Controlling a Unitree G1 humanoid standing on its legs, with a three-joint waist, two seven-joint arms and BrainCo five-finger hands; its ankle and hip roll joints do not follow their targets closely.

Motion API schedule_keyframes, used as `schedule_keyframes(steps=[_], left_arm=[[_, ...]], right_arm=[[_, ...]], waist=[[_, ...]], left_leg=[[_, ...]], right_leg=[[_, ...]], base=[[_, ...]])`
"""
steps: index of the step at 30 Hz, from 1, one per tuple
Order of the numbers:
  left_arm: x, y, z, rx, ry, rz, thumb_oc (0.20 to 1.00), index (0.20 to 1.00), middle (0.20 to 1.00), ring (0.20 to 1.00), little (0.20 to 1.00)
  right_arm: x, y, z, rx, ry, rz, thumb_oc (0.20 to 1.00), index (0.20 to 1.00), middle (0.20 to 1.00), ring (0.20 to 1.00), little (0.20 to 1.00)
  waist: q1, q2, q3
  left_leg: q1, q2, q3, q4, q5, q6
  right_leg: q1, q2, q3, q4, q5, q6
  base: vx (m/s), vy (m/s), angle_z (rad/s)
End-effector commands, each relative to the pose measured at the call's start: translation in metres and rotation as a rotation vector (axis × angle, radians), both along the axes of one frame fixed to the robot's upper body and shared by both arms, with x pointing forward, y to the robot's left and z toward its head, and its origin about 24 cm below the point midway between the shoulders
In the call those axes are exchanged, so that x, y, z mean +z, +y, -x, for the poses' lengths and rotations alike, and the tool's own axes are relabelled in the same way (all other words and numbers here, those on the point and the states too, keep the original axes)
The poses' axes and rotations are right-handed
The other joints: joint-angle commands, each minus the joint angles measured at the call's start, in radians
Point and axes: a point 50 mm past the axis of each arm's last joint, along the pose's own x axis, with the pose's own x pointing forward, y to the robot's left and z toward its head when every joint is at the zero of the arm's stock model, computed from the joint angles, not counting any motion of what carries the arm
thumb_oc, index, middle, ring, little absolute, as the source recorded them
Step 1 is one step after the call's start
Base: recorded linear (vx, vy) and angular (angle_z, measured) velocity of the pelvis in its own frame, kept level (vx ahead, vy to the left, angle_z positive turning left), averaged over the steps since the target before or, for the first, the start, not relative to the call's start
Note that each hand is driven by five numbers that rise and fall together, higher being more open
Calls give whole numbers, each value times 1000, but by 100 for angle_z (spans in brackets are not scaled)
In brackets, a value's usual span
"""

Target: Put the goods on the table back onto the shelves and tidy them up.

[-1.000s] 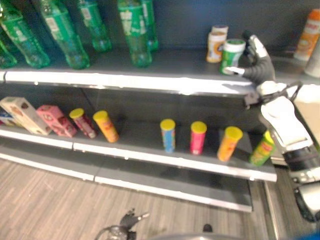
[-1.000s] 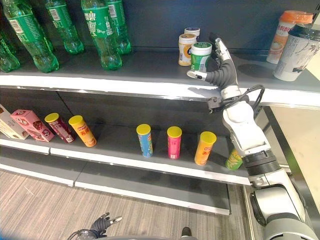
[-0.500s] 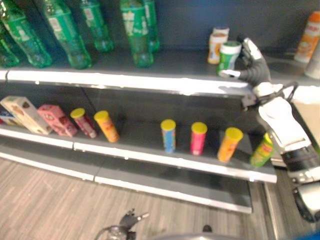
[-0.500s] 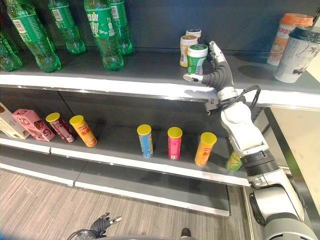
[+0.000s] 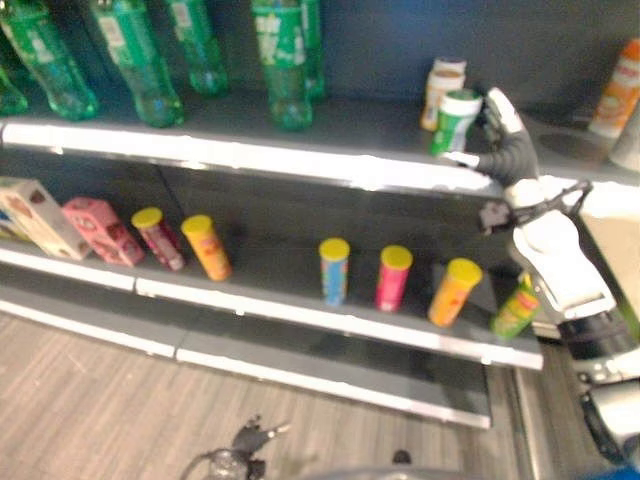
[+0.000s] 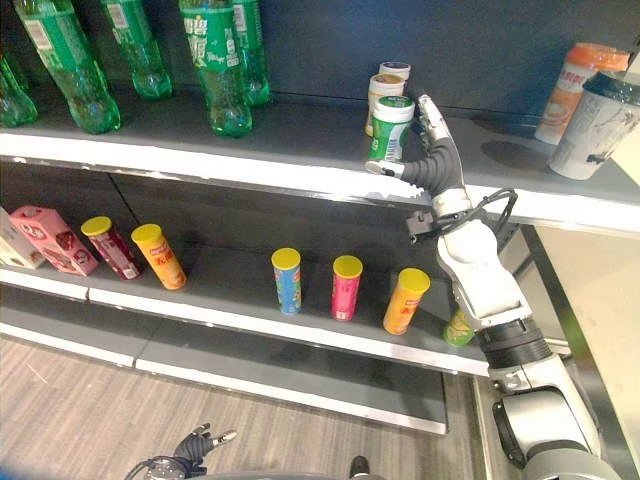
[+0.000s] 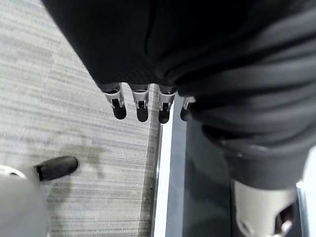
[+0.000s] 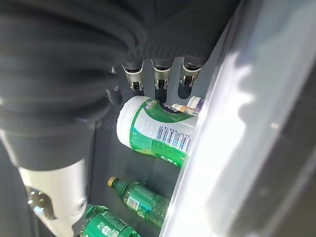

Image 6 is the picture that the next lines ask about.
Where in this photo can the green chips can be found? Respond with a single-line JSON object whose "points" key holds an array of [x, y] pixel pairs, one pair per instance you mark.
{"points": [[457, 330]]}

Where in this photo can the empty grey shelf board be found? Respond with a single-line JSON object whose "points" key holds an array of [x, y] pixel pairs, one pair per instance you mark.
{"points": [[280, 370]]}

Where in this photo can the grey shelf board with bottles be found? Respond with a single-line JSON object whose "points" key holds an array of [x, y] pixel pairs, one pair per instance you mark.
{"points": [[300, 150]]}

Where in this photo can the robot left arm silver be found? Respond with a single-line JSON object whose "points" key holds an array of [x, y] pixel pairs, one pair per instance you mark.
{"points": [[160, 469]]}

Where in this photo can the pink carton box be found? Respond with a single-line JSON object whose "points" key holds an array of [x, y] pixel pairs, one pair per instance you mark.
{"points": [[55, 242]]}

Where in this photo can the red chips can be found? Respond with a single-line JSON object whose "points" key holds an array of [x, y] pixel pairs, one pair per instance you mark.
{"points": [[112, 250]]}

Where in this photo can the orange chips can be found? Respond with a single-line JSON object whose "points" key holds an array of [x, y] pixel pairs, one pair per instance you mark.
{"points": [[162, 260], [404, 305]]}

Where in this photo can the robot right arm silver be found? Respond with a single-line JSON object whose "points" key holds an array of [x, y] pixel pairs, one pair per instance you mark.
{"points": [[482, 270]]}

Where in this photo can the white cup dark lid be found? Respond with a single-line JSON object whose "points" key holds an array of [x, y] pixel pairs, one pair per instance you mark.
{"points": [[590, 130]]}

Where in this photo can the yellow lid gum bottle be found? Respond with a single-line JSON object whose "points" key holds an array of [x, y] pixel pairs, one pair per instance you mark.
{"points": [[381, 90]]}

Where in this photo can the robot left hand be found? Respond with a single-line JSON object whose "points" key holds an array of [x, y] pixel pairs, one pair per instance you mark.
{"points": [[196, 447]]}

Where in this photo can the pink chips can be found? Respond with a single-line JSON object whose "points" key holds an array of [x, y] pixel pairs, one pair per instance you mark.
{"points": [[346, 292]]}

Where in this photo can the white lid gum bottle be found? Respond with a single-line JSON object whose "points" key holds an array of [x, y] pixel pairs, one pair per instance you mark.
{"points": [[396, 69]]}

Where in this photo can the white carton box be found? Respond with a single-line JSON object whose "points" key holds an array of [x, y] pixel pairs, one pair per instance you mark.
{"points": [[12, 247]]}

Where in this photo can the robot dark foot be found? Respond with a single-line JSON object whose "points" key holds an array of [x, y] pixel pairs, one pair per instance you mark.
{"points": [[359, 467]]}

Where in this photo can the grey shelf board with cans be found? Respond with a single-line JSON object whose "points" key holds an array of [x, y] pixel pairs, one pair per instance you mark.
{"points": [[240, 300]]}

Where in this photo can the orange lid drink cup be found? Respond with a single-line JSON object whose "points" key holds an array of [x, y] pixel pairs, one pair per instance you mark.
{"points": [[565, 95]]}

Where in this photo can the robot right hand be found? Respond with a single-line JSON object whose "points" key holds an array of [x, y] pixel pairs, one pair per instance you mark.
{"points": [[435, 167]]}

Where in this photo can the green plastic soda bottle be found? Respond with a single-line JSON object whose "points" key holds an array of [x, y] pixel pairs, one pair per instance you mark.
{"points": [[257, 60], [217, 70], [14, 102], [137, 50], [70, 70]]}

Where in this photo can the blue chips can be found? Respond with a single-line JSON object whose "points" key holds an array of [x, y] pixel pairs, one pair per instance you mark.
{"points": [[287, 285]]}

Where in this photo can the green white gum bottle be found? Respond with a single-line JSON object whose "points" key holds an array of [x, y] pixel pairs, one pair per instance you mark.
{"points": [[390, 130]]}

